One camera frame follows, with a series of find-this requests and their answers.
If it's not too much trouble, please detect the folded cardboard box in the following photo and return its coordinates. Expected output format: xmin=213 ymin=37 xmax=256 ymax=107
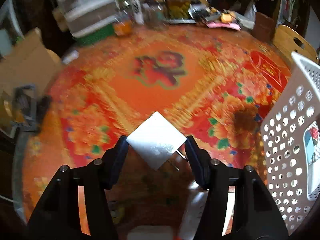
xmin=0 ymin=29 xmax=54 ymax=90

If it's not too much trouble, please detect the white and black bottle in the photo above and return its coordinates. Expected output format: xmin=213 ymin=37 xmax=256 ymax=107
xmin=130 ymin=0 xmax=145 ymax=24

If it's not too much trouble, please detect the pink paper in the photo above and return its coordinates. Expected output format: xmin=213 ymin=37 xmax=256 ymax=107
xmin=207 ymin=22 xmax=242 ymax=30

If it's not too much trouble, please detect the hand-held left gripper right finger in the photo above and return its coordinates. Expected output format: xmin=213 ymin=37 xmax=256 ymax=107
xmin=186 ymin=135 xmax=289 ymax=240

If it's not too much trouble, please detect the white plastic drawer tower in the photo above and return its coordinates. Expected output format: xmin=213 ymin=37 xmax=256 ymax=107
xmin=51 ymin=0 xmax=120 ymax=38

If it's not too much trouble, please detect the green plastic basket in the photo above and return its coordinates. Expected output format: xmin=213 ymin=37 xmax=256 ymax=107
xmin=75 ymin=24 xmax=115 ymax=47

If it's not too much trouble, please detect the clear glass jar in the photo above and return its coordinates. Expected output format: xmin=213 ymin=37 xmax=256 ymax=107
xmin=144 ymin=2 xmax=165 ymax=22

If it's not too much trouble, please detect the pickle jar with red lid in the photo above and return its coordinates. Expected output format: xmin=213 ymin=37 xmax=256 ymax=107
xmin=165 ymin=0 xmax=192 ymax=19

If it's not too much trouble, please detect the wooden chair with cutout back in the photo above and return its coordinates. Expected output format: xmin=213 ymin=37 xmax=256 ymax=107
xmin=272 ymin=25 xmax=319 ymax=63

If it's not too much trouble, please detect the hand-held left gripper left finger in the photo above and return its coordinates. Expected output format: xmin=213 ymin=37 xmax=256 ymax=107
xmin=26 ymin=135 xmax=129 ymax=240

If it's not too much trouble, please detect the large white wall charger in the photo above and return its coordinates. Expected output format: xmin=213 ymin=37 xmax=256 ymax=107
xmin=126 ymin=111 xmax=188 ymax=172

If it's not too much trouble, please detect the red printed tablecloth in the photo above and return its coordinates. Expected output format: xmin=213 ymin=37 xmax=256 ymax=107
xmin=12 ymin=22 xmax=293 ymax=230

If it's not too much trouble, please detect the small orange jar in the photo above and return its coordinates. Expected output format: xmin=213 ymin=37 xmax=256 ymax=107
xmin=113 ymin=20 xmax=132 ymax=36

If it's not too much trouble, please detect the white perforated plastic basket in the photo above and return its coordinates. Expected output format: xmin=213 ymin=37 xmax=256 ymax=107
xmin=260 ymin=52 xmax=320 ymax=233

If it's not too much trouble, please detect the clear plastic bag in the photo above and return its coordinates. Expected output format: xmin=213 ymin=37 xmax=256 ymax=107
xmin=244 ymin=1 xmax=258 ymax=22

